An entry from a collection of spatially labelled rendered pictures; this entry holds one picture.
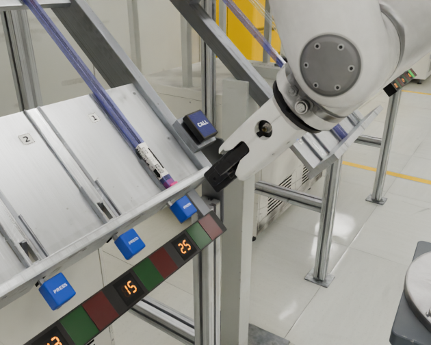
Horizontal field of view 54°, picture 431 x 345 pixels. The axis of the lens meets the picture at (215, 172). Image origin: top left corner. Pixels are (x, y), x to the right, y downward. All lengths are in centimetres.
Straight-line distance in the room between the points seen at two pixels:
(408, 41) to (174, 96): 140
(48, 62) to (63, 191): 231
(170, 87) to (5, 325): 110
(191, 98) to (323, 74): 135
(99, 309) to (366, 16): 41
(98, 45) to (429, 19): 55
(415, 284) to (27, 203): 44
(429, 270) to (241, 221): 57
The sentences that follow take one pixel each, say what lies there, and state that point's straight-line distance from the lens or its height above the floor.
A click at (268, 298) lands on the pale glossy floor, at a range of 154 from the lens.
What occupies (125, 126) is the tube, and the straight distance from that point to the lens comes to 64.
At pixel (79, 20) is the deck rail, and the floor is 94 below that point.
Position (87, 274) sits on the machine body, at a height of 40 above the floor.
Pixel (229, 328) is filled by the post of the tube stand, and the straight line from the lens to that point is 125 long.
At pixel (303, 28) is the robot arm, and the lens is 33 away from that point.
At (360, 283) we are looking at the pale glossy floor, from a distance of 167.
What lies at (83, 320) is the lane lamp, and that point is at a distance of 52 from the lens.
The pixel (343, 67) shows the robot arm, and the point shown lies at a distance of 33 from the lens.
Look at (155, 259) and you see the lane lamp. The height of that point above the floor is 67.
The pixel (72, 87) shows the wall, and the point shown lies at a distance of 296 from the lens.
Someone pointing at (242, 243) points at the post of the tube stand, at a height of 42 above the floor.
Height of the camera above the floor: 101
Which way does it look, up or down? 25 degrees down
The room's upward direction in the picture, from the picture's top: straight up
